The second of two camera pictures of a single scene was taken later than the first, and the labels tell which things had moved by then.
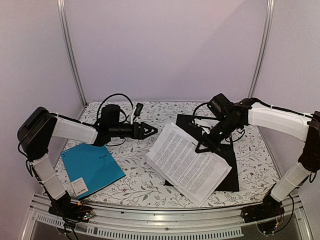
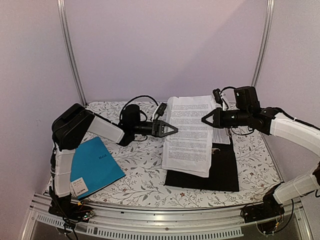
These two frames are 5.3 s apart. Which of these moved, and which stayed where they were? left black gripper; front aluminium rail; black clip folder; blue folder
Moved: black clip folder; left black gripper
Stayed: blue folder; front aluminium rail
